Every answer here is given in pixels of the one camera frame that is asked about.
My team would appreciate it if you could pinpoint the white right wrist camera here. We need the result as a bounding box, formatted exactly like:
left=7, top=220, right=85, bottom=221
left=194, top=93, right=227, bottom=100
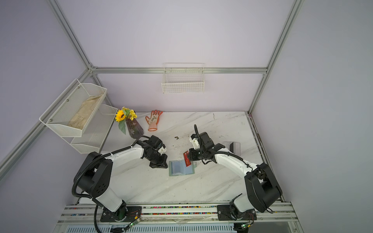
left=189, top=134, right=200, bottom=150

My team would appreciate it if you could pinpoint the green card holder wallet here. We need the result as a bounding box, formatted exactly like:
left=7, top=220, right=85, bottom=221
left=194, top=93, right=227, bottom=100
left=169, top=160, right=195, bottom=177

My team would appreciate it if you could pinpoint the white mesh shelf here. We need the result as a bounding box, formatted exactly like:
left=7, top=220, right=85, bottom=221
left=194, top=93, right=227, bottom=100
left=69, top=104, right=117, bottom=154
left=39, top=79, right=107, bottom=137

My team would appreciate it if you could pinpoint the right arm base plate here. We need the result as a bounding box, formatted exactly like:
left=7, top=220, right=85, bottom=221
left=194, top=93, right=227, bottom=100
left=217, top=205, right=257, bottom=221

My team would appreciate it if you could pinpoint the orange work glove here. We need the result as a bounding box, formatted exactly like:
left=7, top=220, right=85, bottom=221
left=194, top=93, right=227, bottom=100
left=145, top=110, right=163, bottom=132

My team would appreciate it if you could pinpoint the clear acrylic card box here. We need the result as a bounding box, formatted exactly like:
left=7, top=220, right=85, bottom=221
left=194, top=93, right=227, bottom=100
left=223, top=141, right=241, bottom=156

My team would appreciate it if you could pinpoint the yellow sunflower bouquet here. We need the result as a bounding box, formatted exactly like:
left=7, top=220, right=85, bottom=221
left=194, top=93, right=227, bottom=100
left=115, top=107, right=138, bottom=122

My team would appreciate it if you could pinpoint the beige cloth in shelf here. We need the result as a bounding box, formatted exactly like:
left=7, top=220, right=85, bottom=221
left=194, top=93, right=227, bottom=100
left=68, top=94, right=103, bottom=130

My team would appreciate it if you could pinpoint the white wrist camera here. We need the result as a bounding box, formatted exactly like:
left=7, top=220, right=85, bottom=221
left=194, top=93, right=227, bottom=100
left=158, top=145, right=167, bottom=154
left=189, top=134, right=200, bottom=150

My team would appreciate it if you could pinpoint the aluminium front rail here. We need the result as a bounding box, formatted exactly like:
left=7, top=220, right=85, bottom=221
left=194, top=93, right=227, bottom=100
left=57, top=202, right=299, bottom=225

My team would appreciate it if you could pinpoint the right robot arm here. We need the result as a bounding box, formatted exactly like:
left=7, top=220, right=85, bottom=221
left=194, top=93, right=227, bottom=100
left=187, top=132, right=283, bottom=220

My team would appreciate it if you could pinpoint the red credit card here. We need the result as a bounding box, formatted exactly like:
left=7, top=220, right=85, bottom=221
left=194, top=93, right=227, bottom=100
left=183, top=151, right=191, bottom=167

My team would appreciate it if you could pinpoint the white mesh upper shelf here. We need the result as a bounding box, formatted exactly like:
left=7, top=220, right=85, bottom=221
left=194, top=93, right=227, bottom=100
left=39, top=79, right=107, bottom=137

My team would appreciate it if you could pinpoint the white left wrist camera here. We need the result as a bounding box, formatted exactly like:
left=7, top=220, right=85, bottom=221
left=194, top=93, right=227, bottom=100
left=158, top=145, right=167, bottom=154

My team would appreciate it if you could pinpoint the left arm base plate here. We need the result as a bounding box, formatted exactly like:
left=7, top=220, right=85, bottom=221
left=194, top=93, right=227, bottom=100
left=100, top=206, right=142, bottom=222

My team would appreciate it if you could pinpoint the black corrugated cable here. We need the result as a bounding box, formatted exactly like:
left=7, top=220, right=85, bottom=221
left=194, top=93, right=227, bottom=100
left=71, top=135, right=149, bottom=233

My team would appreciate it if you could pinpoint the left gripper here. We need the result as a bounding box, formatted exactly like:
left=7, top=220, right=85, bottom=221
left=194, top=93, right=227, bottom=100
left=146, top=151, right=168, bottom=169

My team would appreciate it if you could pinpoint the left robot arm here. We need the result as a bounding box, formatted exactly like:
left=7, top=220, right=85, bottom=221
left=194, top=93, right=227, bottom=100
left=71, top=136, right=168, bottom=221

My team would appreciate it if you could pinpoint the dark glass vase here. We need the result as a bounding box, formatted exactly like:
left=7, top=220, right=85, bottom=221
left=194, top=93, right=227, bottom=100
left=125, top=118, right=144, bottom=139

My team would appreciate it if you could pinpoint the white mesh lower shelf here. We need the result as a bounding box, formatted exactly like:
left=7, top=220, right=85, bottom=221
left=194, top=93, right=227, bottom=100
left=69, top=104, right=117, bottom=154

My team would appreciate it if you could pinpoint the white wire wall basket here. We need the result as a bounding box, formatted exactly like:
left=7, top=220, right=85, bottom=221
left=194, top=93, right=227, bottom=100
left=161, top=63, right=205, bottom=94

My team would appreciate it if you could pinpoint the stack of dark cards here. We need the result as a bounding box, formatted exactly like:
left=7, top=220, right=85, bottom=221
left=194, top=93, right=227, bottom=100
left=229, top=142, right=235, bottom=153

